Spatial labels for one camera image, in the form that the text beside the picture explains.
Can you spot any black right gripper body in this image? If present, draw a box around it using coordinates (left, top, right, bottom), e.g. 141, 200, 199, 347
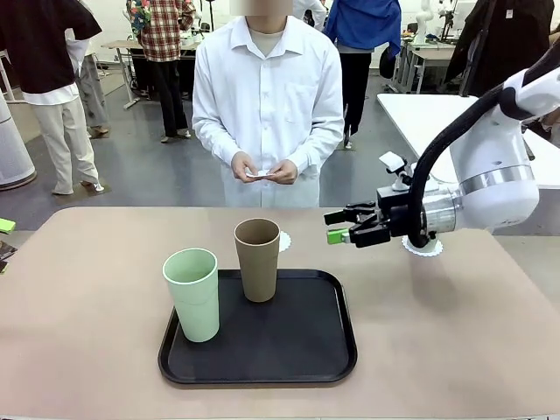
349, 185, 413, 249

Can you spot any brown cup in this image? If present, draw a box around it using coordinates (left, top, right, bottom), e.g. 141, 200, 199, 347
233, 218, 282, 304

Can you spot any person's left forearm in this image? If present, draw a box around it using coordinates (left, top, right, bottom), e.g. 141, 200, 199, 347
290, 120, 346, 176

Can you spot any person's right forearm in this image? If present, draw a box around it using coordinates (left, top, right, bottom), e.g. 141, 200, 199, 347
192, 122, 246, 170

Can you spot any person's left hand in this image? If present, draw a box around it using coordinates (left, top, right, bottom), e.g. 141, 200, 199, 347
269, 160, 301, 185

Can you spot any person's right hand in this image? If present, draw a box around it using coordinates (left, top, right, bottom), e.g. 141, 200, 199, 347
230, 151, 259, 181

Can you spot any white table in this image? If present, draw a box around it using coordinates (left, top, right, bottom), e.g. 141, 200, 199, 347
375, 93, 560, 190

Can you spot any black plastic tray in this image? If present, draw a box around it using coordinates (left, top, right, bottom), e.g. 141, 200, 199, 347
157, 268, 359, 386

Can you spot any person in white shirt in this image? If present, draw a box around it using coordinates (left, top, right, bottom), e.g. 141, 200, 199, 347
191, 0, 346, 209

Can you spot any black bag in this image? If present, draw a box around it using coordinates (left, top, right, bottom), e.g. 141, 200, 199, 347
378, 43, 402, 80

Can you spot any pale green cup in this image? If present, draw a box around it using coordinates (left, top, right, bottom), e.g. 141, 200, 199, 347
162, 248, 220, 344

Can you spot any person in grey trousers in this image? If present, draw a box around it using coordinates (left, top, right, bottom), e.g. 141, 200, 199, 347
65, 25, 110, 139

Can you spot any grey cluttered desk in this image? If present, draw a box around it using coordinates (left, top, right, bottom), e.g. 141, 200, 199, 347
391, 38, 456, 95

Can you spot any person in black top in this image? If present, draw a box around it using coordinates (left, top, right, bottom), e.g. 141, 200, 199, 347
0, 0, 106, 196

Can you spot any person in blue jacket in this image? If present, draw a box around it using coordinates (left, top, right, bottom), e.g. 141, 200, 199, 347
323, 0, 403, 150

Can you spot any person in dark coat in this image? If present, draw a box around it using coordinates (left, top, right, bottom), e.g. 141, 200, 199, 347
444, 0, 555, 97

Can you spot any person in white top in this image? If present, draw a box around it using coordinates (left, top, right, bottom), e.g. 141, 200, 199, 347
291, 0, 328, 32

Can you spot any grey desk with metal legs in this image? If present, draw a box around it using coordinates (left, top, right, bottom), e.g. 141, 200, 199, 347
101, 38, 145, 110

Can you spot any person in plaid shirt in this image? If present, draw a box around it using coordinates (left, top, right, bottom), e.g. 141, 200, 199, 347
125, 0, 197, 144

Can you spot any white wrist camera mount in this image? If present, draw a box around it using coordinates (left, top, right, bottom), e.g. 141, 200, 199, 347
378, 151, 415, 192

